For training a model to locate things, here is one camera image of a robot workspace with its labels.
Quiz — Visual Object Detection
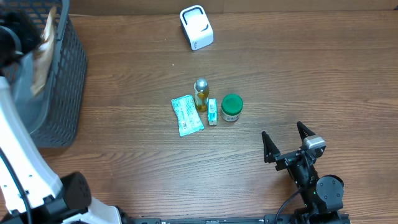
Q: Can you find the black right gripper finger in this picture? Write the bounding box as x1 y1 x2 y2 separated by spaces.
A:
262 131 280 163
297 121 315 141

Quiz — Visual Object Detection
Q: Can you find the small teal tissue pack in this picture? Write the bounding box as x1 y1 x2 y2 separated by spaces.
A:
207 98 218 126

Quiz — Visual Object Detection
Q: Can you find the teal snack packet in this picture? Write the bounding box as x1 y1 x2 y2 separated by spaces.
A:
171 95 204 137

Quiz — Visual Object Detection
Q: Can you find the yellow liquid bottle silver cap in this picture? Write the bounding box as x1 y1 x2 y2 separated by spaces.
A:
194 78 210 111

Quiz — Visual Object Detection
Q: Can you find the beige Pantree snack pouch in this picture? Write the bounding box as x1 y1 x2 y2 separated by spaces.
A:
30 6 57 96

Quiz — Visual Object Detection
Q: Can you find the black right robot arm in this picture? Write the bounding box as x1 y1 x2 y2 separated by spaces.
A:
262 121 350 223

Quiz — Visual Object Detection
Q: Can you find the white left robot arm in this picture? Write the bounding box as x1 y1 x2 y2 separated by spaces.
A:
1 7 124 223

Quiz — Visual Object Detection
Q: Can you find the white barcode scanner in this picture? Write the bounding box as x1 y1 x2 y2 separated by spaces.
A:
179 5 214 51

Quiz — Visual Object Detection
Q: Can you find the green lid jar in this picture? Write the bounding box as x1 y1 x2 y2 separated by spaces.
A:
221 94 243 122

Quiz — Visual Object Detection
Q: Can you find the dark grey plastic basket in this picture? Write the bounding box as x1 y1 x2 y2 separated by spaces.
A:
1 1 87 147

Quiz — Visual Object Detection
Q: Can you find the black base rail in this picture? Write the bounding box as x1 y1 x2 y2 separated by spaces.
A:
122 215 351 224

